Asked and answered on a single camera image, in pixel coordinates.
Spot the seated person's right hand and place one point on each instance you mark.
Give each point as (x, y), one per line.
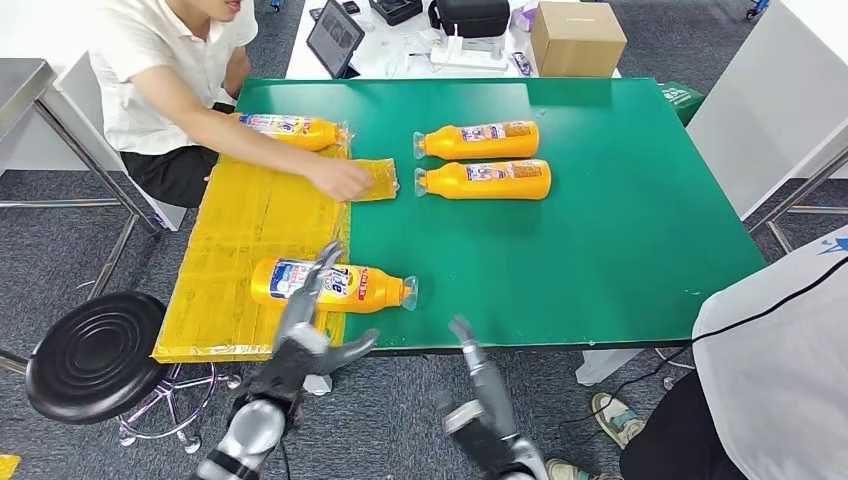
(343, 180)

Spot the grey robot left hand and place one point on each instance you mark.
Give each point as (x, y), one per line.
(301, 368)

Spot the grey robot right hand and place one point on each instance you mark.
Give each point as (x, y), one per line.
(491, 397)

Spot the orange detergent bottle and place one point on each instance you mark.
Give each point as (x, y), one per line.
(484, 188)
(477, 148)
(371, 291)
(311, 136)

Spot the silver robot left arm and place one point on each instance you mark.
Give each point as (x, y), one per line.
(255, 430)

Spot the seated person's right forearm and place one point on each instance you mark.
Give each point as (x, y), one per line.
(258, 146)

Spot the white table leg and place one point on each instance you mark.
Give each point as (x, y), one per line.
(321, 385)
(606, 368)

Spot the pale green sneaker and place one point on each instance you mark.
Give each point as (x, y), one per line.
(570, 472)
(616, 420)

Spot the yellow plastic-wrapped board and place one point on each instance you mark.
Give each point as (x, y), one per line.
(245, 225)

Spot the chrome stool base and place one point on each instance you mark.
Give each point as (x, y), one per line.
(169, 397)

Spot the dark tablet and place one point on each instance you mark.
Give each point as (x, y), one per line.
(334, 34)

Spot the white power strip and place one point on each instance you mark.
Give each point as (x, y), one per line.
(467, 60)

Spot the black open tray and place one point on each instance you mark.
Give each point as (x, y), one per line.
(396, 9)

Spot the blue chair leg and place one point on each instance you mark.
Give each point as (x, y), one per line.
(756, 8)
(276, 5)

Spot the green table mat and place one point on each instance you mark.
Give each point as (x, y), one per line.
(583, 218)

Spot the seated person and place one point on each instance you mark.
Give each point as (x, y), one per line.
(166, 73)

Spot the black carry case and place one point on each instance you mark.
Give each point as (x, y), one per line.
(470, 14)

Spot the black ridged round stool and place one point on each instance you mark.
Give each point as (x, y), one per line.
(93, 358)

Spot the purple printed packet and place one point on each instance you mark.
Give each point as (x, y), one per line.
(521, 63)

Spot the clear purple pouch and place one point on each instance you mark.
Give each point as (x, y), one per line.
(522, 20)

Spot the brown cardboard box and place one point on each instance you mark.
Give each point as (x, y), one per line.
(578, 41)

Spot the standing person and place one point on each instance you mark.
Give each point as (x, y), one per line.
(775, 397)

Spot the yellow scrap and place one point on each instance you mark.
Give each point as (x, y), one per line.
(8, 467)

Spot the steel table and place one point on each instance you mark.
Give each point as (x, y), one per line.
(20, 85)

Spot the green bag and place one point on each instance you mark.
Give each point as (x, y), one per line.
(680, 99)

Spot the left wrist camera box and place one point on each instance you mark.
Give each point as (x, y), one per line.
(308, 338)

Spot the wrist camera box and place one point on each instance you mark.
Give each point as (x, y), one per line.
(460, 417)
(308, 338)

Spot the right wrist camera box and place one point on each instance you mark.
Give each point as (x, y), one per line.
(460, 417)

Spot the metal table frame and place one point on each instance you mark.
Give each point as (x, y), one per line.
(795, 194)

